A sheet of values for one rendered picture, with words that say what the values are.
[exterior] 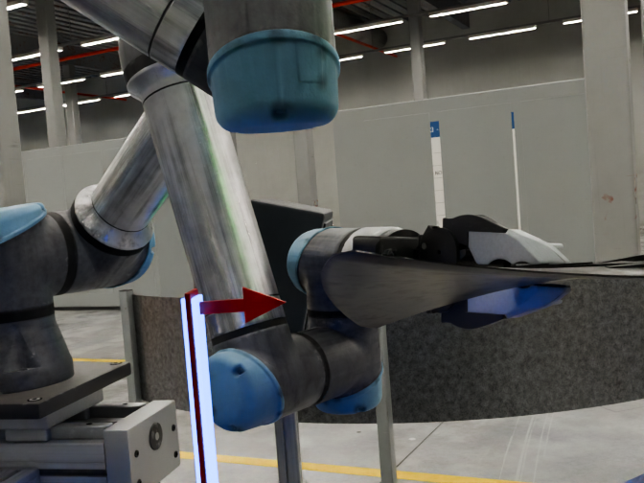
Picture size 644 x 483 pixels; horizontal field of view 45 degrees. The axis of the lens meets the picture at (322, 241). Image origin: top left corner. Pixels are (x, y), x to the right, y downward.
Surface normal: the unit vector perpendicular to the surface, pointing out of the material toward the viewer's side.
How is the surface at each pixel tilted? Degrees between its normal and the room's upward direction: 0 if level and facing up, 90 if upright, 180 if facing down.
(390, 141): 90
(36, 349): 72
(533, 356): 90
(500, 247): 84
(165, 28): 110
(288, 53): 92
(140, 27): 125
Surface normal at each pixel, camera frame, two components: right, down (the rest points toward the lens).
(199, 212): -0.28, -0.05
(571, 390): 0.18, 0.04
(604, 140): -0.43, 0.08
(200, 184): 0.02, -0.14
